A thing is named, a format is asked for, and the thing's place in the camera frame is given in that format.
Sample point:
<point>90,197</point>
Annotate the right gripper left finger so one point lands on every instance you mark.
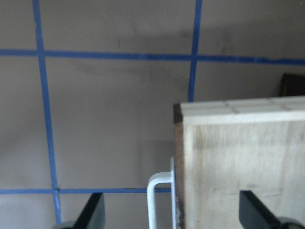
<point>91,217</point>

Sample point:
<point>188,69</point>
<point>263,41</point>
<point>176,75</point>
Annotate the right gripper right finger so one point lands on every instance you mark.
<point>254,214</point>

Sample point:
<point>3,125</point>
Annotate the wooden drawer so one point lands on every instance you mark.
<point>223,147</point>

